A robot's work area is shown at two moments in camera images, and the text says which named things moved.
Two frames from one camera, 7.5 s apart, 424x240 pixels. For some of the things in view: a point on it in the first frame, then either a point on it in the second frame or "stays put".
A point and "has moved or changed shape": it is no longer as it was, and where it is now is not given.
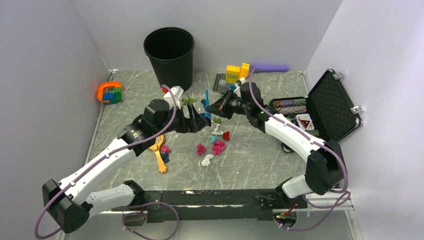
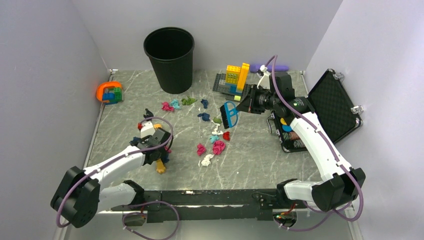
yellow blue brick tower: [234, 73] stays put
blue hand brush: [205, 103] has moved or changed shape
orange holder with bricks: [110, 92] stays put
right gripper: [221, 107] → [249, 104]
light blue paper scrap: [214, 138] stays put
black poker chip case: [327, 113] stays put
